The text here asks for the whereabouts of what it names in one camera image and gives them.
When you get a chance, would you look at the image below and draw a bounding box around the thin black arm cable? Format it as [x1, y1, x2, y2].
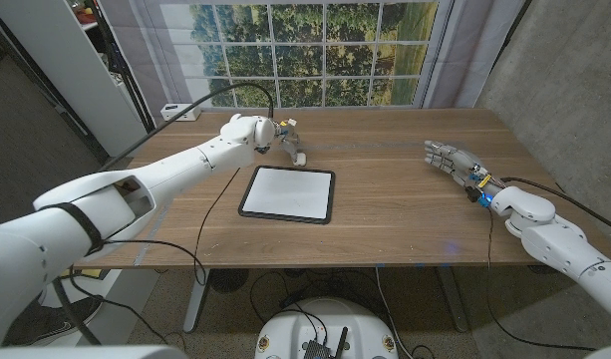
[100, 168, 241, 286]
[483, 206, 598, 353]

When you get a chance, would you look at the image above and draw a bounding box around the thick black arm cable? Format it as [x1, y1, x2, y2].
[99, 81, 276, 172]
[501, 177, 611, 235]

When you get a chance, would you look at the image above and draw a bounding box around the white cabinet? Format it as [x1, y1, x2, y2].
[0, 0, 150, 159]

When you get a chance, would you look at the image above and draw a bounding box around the white floor cable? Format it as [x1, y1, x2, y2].
[374, 266, 404, 350]

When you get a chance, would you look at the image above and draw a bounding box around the white power strip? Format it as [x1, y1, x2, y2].
[159, 103, 202, 123]

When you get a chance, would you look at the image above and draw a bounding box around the black round floor object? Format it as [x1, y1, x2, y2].
[207, 268, 250, 294]

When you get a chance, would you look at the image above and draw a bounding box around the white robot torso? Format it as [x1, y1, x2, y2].
[0, 342, 611, 359]

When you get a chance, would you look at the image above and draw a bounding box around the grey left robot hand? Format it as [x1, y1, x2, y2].
[272, 118, 309, 168]

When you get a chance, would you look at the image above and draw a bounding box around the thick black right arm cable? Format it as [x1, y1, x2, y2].
[501, 177, 611, 235]

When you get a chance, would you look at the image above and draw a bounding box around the printed window backdrop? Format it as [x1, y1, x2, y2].
[98, 0, 528, 121]

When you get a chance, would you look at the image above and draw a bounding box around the black sneaker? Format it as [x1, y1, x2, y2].
[3, 294, 105, 348]

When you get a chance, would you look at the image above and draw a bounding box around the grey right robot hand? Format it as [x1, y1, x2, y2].
[423, 140, 491, 193]

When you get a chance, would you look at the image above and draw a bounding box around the small black-framed whiteboard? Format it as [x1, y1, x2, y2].
[237, 165, 336, 225]

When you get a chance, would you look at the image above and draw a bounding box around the black floor cable bundle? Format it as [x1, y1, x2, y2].
[248, 268, 376, 325]

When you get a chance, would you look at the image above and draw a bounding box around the grey tape strip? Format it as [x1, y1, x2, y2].
[133, 206, 169, 266]

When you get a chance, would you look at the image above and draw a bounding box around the white flat box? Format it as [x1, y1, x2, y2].
[35, 268, 161, 345]

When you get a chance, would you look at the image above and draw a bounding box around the metal table leg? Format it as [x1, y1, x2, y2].
[437, 266, 469, 333]
[182, 268, 211, 334]

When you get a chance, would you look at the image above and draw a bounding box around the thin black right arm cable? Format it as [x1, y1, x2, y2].
[483, 206, 598, 353]

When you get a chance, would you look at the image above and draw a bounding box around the black backdrop stand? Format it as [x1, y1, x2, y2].
[488, 0, 533, 76]
[85, 0, 155, 135]

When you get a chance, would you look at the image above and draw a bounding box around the black antenna module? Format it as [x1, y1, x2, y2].
[301, 326, 350, 359]

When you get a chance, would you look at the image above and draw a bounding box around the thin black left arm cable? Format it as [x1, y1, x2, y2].
[100, 168, 241, 286]

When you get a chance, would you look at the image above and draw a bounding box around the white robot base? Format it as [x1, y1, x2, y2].
[254, 297, 400, 359]

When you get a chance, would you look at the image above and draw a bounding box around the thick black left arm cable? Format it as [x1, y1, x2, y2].
[99, 81, 276, 172]

